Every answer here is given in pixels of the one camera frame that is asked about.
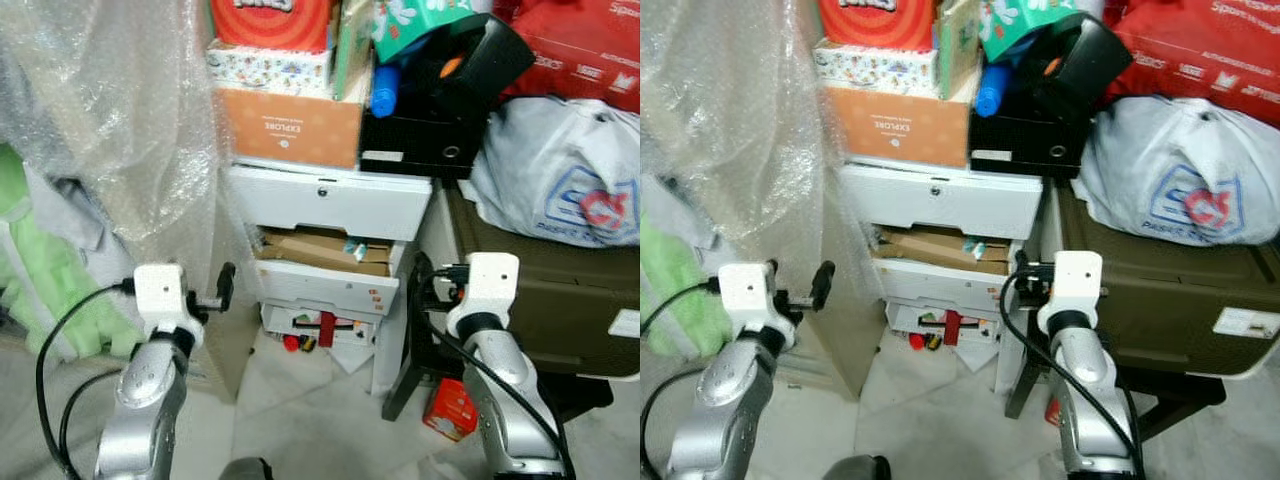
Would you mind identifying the dark olive storage chest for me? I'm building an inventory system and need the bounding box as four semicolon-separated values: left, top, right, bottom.
1045;185;1280;380
440;185;641;380

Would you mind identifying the white drawer cabinet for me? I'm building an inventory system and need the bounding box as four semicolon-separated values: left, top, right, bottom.
225;160;434;397
838;160;1047;393

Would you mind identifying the black stand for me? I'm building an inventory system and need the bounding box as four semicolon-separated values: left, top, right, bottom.
382;255;617;423
1004;330;1229;441

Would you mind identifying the light green fleece cloth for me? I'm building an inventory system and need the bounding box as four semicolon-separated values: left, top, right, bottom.
0;145;143;363
640;215;737;363

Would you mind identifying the black printer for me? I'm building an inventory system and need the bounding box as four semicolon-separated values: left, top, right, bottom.
358;14;537;182
968;12;1134;182

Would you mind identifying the white plastic bag blue logo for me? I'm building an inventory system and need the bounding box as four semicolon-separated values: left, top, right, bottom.
1075;95;1280;247
470;97;641;249

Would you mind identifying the orange cardboard box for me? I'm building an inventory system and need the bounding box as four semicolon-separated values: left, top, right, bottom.
825;85;977;170
215;88;364;170

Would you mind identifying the silver robot left leg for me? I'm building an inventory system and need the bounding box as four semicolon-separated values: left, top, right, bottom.
825;455;892;480
215;457;274;480

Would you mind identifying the blue capped bottle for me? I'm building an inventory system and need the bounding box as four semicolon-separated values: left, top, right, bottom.
371;64;402;119
975;64;1012;119

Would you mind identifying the clear bubble wrap sheet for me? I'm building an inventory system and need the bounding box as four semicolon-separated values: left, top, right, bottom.
640;0;853;273
0;0;227;269

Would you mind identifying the white patterned box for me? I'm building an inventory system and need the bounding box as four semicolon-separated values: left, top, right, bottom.
815;42;947;101
207;45;337;101

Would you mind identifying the pale green box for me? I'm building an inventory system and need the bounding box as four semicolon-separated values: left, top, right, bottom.
334;0;377;103
938;0;983;103

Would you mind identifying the green printed pack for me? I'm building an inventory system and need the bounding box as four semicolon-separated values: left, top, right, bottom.
978;0;1083;64
372;0;477;64

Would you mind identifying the red cardboard box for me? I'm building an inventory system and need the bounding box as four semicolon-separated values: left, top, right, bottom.
818;0;942;53
210;0;337;53

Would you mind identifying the red shopping bag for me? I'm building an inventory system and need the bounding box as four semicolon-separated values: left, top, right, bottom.
1108;0;1280;120
498;0;641;114

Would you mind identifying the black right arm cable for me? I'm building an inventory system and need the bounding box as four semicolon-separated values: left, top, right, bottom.
412;255;576;479
1000;262;1141;471

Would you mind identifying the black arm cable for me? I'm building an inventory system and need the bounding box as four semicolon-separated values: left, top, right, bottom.
35;282;137;480
412;255;576;479
640;278;723;480
1000;262;1141;471

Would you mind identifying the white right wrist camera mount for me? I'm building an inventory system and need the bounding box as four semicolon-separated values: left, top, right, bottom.
1037;250;1105;335
445;253;521;337

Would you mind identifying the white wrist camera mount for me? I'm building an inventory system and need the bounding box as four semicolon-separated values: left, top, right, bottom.
445;253;521;337
718;262;798;347
1037;250;1105;335
133;264;207;347

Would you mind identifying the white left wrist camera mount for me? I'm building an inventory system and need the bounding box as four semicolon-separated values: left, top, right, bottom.
133;264;207;347
718;262;798;347

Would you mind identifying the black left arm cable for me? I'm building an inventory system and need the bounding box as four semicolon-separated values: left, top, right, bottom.
640;278;723;480
35;282;137;480

